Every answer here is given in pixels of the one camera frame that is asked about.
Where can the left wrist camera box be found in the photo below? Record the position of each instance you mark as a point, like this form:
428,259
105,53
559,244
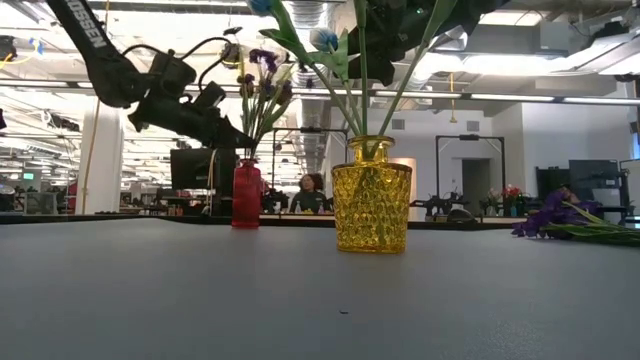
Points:
210,95

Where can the white building pillar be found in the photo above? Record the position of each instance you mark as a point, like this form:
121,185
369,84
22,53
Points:
100,175

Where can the background vase with flowers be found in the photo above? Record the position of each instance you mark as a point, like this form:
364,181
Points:
510,192

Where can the purple artificial flower bunch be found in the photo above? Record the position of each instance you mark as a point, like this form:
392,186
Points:
263,57
550,212

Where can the black hanging camera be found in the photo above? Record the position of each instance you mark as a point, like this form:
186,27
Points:
231,52

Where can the black metal table frame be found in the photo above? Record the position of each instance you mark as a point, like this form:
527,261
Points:
150,218

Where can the yellow glass vase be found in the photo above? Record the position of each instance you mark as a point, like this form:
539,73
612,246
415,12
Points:
372,210

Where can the background black robot arm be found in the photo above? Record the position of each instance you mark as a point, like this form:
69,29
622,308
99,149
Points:
440,204

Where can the black metal stand frame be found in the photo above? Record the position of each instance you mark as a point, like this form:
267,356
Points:
310,130
470,137

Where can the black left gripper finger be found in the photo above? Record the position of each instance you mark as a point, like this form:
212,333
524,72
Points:
225,140
225,127

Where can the person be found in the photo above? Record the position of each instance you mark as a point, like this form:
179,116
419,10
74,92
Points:
310,197

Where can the green exit sign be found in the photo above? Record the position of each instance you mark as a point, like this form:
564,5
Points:
28,176

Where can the red glass vase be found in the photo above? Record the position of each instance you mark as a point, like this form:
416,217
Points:
246,200

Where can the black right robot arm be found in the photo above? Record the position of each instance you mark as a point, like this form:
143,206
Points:
480,7

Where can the long overhead light bar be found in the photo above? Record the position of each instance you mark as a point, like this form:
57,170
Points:
500,96

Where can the dark background monitors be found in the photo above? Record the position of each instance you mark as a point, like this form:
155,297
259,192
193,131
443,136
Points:
590,175

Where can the black computer monitor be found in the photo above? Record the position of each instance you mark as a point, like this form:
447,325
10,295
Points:
195,170

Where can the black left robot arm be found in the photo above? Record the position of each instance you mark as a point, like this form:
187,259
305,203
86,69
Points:
95,45

